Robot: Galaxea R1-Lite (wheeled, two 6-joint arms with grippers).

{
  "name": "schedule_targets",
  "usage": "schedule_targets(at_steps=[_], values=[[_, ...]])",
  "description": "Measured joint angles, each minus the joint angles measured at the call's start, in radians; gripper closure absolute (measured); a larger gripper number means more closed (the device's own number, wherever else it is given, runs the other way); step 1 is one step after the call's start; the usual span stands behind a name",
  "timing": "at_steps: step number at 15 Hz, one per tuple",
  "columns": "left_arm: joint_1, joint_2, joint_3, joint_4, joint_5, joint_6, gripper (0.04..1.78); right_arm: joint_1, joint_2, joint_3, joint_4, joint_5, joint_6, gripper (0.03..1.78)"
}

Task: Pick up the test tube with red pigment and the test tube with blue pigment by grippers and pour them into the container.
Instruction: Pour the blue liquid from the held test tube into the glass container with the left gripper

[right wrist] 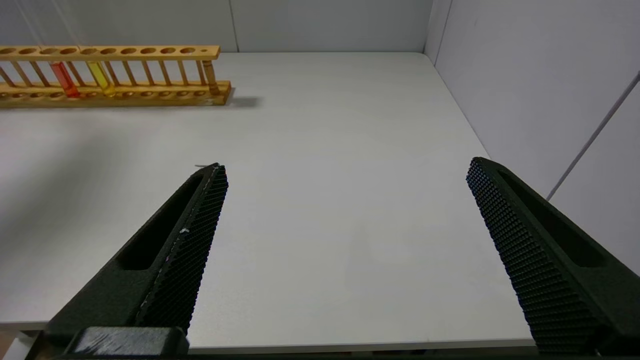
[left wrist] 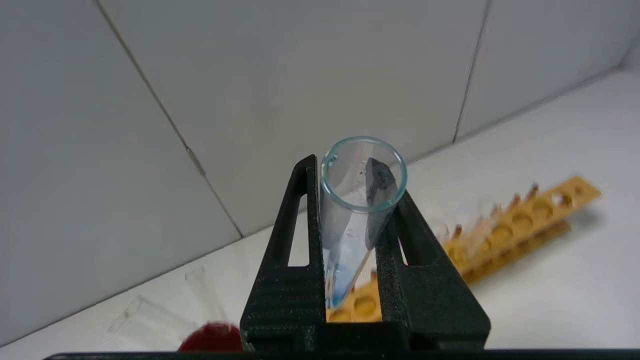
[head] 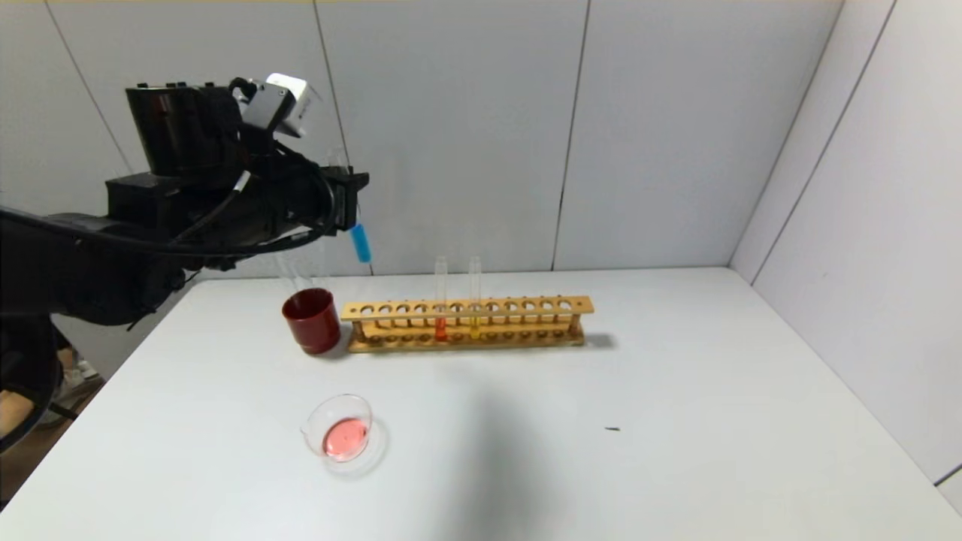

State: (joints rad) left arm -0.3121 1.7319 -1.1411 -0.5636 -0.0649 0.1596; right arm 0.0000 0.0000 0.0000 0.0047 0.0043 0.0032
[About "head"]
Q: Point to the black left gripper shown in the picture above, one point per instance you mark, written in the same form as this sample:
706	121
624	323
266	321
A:
349	199

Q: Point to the test tube blue pigment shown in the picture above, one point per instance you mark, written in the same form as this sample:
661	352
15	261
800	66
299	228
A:
361	244

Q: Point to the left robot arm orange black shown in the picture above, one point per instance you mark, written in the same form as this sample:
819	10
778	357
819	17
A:
75	270

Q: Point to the empty glass test tube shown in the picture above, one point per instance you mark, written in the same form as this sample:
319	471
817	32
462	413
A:
289	274

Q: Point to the wooden test tube rack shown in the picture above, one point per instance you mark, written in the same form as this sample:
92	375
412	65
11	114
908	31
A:
466	308

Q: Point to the test tube red pigment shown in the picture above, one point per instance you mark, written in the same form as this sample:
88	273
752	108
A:
441	329

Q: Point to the test tube yellow pigment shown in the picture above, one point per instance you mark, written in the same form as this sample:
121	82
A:
475	327

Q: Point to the dark red cup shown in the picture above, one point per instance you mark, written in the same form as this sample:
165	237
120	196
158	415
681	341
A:
312	323

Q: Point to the clear glass dish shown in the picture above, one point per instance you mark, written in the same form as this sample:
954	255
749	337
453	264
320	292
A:
346	439

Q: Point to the white sneaker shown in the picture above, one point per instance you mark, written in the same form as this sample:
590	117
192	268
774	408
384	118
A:
84	373

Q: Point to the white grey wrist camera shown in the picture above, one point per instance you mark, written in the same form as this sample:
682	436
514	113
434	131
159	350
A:
282	101

